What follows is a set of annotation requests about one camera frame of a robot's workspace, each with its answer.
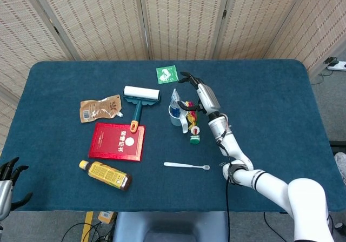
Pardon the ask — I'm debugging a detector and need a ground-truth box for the white power strip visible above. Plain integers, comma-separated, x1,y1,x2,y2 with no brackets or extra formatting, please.
327,60,346,71

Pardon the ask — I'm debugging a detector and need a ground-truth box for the white shoe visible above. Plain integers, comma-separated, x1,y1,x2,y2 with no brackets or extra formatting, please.
334,152,346,186

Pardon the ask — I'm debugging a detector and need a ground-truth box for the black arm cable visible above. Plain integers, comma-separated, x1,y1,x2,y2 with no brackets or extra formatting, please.
216,133,235,242

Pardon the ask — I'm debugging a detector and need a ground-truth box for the woven folding screen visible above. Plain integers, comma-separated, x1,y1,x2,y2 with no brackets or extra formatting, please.
0,0,346,156

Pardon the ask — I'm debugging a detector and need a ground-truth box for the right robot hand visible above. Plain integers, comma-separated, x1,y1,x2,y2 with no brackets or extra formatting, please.
177,71,221,116

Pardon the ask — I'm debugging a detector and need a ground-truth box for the green sachet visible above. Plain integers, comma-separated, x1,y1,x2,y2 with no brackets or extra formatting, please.
156,65,179,85

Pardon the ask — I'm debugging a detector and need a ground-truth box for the red certificate book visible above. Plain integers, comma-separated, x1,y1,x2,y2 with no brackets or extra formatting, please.
88,122,146,162

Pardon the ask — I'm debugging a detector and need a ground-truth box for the brown spout pouch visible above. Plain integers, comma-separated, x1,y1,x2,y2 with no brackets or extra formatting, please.
79,94,124,124

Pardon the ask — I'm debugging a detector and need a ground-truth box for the yellow box under table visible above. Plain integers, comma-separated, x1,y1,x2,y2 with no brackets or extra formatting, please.
97,211,117,224

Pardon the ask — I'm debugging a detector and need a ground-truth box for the blue table cloth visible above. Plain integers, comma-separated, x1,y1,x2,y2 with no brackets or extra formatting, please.
0,59,346,213

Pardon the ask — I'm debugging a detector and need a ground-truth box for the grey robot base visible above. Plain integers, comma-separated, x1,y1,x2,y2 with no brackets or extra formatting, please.
112,211,230,242

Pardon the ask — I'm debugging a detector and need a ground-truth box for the white plastic cup with handle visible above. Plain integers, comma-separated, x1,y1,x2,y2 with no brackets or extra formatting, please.
168,103,189,134

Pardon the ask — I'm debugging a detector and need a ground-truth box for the yellow label tea bottle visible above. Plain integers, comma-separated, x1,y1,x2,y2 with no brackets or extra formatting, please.
78,160,132,191

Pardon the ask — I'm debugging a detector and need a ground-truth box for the green lint roller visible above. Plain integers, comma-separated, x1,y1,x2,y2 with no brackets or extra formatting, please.
122,85,162,133

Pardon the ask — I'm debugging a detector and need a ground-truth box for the colourful snack packet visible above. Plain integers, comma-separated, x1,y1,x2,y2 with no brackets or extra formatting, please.
183,100,202,145

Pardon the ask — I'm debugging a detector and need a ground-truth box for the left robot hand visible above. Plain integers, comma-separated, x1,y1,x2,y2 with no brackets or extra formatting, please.
0,157,33,221

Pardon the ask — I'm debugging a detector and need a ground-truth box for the white toothbrush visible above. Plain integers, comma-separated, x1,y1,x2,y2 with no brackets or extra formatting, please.
163,162,211,171

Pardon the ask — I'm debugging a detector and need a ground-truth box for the black floor cable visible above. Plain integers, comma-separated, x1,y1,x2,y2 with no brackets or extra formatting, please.
263,212,294,239
61,220,114,242

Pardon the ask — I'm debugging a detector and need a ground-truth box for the blue and white toothpaste tube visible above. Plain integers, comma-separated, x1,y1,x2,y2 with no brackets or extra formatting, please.
169,88,182,118

